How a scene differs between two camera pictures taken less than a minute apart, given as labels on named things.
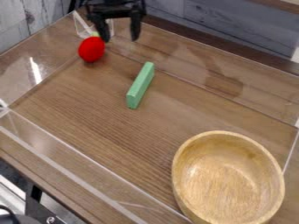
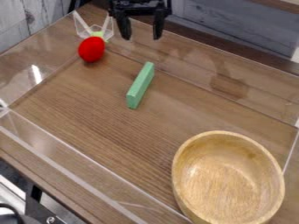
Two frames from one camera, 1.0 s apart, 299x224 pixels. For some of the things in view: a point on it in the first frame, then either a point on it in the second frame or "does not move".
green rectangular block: (140, 86) does not move
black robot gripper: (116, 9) -> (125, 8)
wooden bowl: (227, 179) does not move
